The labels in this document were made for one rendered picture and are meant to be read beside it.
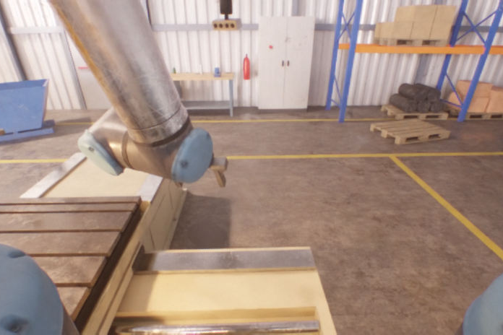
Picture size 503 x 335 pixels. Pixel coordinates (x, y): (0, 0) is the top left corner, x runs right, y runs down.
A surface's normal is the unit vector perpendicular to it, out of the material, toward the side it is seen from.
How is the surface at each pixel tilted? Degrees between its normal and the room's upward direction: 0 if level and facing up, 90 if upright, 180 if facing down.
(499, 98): 90
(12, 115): 90
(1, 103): 90
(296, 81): 90
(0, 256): 5
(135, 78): 103
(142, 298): 0
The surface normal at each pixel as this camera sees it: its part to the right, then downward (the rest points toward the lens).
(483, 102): 0.04, 0.47
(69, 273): 0.00, -0.88
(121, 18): 0.74, 0.40
